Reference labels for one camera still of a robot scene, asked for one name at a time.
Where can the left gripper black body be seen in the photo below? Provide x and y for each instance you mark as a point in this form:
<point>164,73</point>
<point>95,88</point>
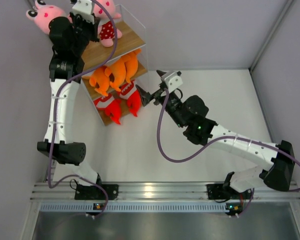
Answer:
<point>85,30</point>

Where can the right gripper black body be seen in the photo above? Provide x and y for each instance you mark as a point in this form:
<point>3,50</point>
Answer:
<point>172,101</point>

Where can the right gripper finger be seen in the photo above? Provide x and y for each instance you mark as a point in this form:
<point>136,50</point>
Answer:
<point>160,73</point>
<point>145,96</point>

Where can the red shark plush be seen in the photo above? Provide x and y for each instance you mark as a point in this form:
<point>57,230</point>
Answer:
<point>111,106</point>
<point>130,93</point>

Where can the pink frog plush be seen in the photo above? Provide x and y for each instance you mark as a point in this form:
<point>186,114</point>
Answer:
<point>44,13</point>
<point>106,30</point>

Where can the orange shark plush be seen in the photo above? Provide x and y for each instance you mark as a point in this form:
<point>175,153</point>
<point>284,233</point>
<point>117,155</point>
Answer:
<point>118,70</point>
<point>132,64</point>
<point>99,80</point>

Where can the pink frog plush front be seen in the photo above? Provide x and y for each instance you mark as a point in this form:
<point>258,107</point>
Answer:
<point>44,13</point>

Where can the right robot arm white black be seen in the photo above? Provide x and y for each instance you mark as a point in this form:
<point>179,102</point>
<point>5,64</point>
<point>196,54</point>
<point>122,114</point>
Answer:
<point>273,162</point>

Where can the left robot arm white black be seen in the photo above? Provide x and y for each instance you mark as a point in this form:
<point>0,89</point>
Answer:
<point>70,37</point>

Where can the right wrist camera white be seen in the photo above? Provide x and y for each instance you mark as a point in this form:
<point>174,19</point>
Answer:
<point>172,80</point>

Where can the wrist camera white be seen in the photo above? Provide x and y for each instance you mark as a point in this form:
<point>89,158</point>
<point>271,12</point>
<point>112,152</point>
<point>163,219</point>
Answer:
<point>172,80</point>
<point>83,8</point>

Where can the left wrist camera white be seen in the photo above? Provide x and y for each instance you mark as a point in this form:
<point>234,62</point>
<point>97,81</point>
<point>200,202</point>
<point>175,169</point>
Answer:
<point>83,8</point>

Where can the aluminium rail frame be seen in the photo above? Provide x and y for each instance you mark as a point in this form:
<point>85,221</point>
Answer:
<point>164,197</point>

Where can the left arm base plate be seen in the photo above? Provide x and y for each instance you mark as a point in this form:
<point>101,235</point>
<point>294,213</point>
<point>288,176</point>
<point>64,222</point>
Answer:
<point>89,193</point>

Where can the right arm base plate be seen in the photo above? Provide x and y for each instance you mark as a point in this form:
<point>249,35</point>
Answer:
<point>236,203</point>

